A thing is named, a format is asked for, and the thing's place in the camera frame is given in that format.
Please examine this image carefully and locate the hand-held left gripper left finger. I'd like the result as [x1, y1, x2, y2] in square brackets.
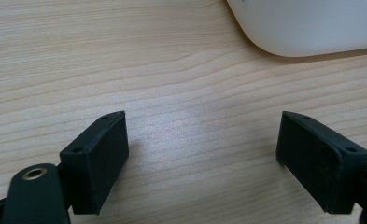
[59, 110, 130, 216]

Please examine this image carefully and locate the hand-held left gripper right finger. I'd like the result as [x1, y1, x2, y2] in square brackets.
[275, 110, 367, 215]

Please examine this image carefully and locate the white plastic bin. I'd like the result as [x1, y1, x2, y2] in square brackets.
[226, 0, 367, 58]

